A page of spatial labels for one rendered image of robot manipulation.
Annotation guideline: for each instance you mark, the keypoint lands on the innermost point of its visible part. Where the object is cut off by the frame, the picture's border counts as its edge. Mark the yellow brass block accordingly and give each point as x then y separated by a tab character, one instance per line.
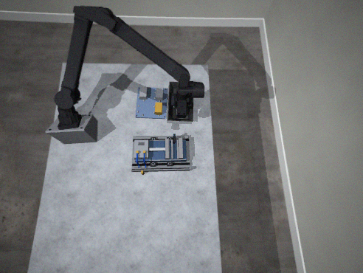
158	109

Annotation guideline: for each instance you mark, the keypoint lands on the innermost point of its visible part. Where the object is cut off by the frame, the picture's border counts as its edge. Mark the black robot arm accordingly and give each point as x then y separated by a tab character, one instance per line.
83	20

